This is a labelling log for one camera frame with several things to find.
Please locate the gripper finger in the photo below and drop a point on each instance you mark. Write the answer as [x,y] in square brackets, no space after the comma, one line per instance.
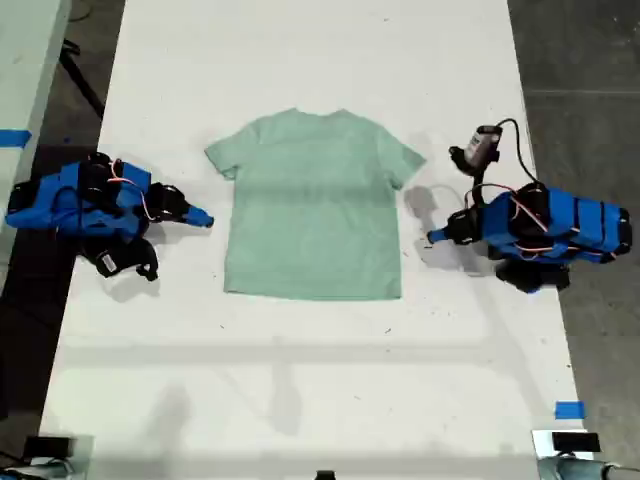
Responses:
[442,230]
[199,212]
[197,222]
[442,239]

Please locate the pale green t-shirt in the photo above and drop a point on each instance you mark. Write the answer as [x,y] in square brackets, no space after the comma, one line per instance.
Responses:
[310,210]

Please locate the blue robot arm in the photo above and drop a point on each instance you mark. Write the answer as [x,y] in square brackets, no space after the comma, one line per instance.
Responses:
[560,220]
[45,200]

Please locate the black stand leg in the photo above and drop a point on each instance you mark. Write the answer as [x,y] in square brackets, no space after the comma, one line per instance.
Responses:
[80,78]

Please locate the long blue tape strip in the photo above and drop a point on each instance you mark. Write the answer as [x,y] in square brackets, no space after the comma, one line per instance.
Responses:
[12,137]

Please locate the pale side table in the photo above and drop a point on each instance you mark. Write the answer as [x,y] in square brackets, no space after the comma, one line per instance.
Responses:
[25,60]

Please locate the short blue tape strip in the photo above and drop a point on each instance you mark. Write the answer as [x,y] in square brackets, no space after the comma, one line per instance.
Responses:
[570,410]

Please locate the silver metal plate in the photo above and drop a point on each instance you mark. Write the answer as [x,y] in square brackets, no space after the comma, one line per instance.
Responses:
[541,442]
[85,450]

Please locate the small black box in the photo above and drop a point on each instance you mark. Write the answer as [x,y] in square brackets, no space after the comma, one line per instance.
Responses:
[50,446]
[575,442]

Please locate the grey stand clamp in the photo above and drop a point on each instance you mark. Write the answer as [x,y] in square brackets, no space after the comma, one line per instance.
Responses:
[35,471]
[580,469]

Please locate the arm camera stalk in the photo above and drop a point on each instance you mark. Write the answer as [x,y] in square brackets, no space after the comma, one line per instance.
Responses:
[479,182]
[140,232]

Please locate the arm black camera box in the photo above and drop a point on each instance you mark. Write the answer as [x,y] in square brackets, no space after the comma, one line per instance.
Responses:
[107,263]
[482,145]

